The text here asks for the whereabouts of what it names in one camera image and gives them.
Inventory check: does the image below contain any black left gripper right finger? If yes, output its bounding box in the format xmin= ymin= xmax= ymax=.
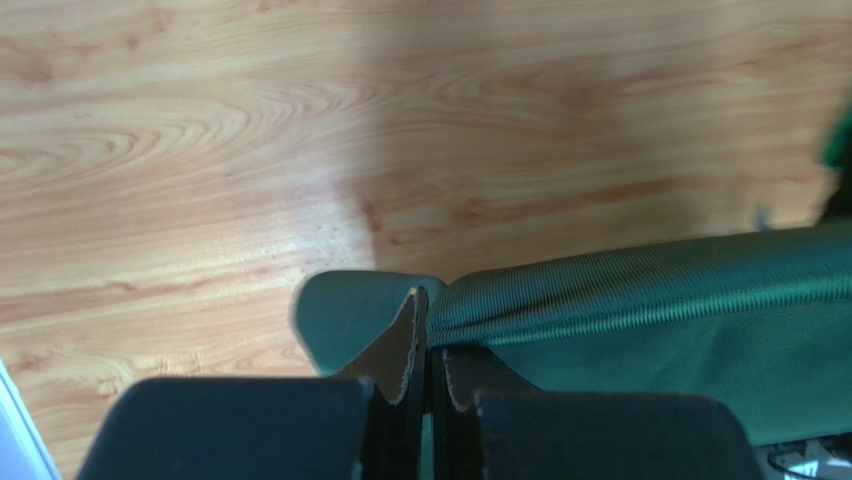
xmin=431 ymin=347 xmax=763 ymax=479

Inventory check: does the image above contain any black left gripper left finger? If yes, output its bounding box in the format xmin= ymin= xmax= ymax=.
xmin=80 ymin=288 xmax=428 ymax=479

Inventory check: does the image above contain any dark green cloth napkin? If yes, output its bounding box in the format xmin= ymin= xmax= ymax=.
xmin=293 ymin=220 xmax=851 ymax=445

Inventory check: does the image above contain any black garment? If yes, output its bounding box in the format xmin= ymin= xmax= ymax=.
xmin=819 ymin=169 xmax=852 ymax=224

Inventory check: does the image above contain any bright green t-shirt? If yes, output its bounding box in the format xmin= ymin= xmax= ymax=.
xmin=821 ymin=109 xmax=851 ymax=173

